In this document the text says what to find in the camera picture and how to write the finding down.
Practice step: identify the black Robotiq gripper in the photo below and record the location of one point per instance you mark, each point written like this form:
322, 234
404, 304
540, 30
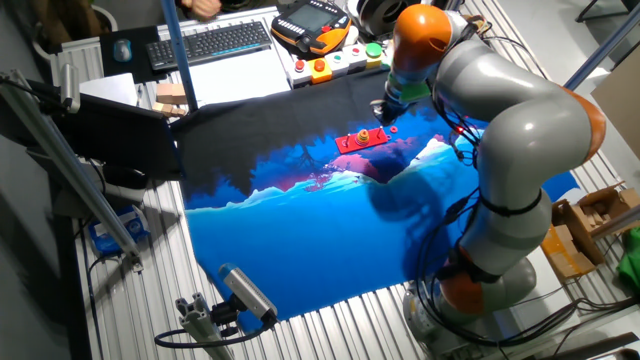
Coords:
394, 107

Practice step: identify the red Hanoi base with pegs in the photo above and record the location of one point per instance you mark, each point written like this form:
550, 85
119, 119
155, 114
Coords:
350, 146

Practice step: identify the light wooden block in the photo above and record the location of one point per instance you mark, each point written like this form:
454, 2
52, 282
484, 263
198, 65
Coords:
171, 93
167, 109

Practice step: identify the person hand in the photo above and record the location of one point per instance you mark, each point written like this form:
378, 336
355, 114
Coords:
202, 7

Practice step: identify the yellow box green mushroom button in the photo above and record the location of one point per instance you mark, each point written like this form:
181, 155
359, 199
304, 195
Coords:
373, 56

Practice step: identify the white box small red button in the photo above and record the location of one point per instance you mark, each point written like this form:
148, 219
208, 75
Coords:
356, 59

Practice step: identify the white box green button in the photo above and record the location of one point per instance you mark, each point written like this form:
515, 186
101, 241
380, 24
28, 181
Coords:
337, 65

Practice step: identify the orange box orange button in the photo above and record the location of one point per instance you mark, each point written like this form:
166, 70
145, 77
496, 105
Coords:
320, 72

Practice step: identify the white rounded plastic object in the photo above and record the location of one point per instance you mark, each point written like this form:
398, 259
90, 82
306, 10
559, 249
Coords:
352, 35

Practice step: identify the white box red mushroom button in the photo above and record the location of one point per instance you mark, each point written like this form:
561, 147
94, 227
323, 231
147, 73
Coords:
299, 75

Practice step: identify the black filament spool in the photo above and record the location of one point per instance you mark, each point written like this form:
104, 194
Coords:
380, 15

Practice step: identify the black orange teach pendant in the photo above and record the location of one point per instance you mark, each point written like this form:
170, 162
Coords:
310, 20

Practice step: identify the blue black landscape print cloth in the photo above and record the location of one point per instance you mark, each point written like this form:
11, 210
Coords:
300, 235

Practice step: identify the white desk sheet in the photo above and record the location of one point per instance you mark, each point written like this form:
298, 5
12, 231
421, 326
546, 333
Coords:
240, 77

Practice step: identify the black computer keyboard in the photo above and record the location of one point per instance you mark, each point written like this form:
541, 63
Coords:
210, 45

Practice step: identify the open brown cardboard box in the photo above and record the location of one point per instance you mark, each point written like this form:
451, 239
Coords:
580, 225

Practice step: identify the blue slanted pole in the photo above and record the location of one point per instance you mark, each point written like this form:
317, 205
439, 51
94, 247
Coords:
600, 52

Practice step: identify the brown cardboard sheet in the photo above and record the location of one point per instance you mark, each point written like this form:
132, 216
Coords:
620, 105

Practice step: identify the black chair legs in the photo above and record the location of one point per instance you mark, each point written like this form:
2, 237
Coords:
600, 7

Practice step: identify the grey computer mouse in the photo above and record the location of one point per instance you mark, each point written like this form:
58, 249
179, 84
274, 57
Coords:
122, 50

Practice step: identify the black laptop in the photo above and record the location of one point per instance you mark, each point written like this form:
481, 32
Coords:
115, 135

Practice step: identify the white notebook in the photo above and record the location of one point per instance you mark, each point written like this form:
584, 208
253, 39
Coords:
107, 90

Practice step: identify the short aluminium profile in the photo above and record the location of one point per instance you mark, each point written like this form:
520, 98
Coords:
200, 325

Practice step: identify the black mouse pad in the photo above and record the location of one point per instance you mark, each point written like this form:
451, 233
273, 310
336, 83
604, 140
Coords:
107, 70

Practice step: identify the green cloth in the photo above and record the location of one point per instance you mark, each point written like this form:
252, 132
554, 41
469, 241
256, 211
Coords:
631, 262

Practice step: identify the blue wipes pack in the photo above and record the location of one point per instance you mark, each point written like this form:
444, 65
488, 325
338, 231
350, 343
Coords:
117, 232

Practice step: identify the silver cylinder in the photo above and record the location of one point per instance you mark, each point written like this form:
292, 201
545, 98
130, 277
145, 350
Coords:
70, 87

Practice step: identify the long aluminium bar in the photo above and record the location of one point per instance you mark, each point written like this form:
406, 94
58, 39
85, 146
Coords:
65, 165

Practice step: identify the blue vertical frame post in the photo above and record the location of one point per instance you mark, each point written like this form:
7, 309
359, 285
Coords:
177, 50

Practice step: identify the silver depth camera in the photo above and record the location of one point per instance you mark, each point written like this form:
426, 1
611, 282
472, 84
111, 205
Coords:
247, 292

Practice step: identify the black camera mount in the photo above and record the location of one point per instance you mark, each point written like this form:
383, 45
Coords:
225, 315

